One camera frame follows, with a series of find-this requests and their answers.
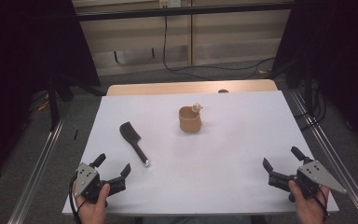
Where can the white table cover sheet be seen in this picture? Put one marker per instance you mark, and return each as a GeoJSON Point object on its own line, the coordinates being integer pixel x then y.
{"type": "Point", "coordinates": [217, 174]}

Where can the dark round table grommet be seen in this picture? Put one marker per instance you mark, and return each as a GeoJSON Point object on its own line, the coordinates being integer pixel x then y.
{"type": "Point", "coordinates": [223, 91]}

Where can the white wall outlet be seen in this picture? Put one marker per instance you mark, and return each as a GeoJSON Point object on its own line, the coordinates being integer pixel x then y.
{"type": "Point", "coordinates": [169, 3]}

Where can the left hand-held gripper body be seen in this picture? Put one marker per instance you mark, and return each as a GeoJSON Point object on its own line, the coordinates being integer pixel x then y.
{"type": "Point", "coordinates": [87, 179]}

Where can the black metal stand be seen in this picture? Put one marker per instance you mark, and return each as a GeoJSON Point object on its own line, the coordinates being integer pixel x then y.
{"type": "Point", "coordinates": [53, 105]}

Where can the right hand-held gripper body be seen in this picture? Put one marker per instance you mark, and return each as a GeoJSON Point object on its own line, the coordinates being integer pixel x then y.
{"type": "Point", "coordinates": [318, 174]}

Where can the metal floor rail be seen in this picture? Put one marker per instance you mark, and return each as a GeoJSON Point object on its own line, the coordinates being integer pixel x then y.
{"type": "Point", "coordinates": [40, 165]}
{"type": "Point", "coordinates": [338, 161]}

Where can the wooden table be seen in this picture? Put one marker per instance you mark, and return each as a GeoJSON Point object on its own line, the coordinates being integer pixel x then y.
{"type": "Point", "coordinates": [167, 88]}

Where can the brown cup with small figurine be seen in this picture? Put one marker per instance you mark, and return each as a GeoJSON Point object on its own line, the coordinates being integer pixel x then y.
{"type": "Point", "coordinates": [190, 123]}

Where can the person's right hand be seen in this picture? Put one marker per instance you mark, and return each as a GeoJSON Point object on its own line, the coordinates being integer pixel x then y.
{"type": "Point", "coordinates": [310, 211]}

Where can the black curtain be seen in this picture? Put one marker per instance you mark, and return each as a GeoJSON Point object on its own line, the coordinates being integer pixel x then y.
{"type": "Point", "coordinates": [341, 62]}
{"type": "Point", "coordinates": [21, 77]}

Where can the small black floor object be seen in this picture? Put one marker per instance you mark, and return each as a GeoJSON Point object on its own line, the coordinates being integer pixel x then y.
{"type": "Point", "coordinates": [76, 134]}

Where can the person's left hand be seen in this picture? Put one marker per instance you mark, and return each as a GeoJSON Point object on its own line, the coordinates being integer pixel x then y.
{"type": "Point", "coordinates": [93, 211]}

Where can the black horizontal bar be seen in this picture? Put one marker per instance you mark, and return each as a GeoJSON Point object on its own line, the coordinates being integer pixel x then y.
{"type": "Point", "coordinates": [180, 11]}

